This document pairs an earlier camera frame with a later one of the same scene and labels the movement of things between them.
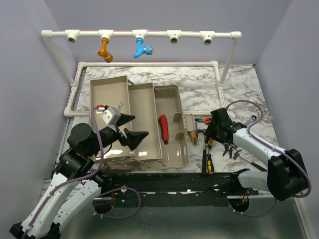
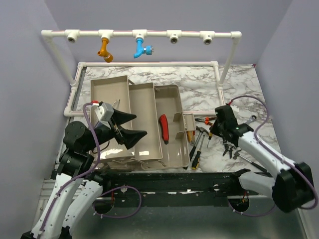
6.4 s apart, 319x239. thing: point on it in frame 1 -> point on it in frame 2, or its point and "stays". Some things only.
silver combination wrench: [253, 117] stays
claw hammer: [204, 153] -> [201, 130]
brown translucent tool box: [157, 110] stays
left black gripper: [134, 138] stays
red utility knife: [164, 128] stays
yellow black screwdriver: [210, 164] -> [196, 161]
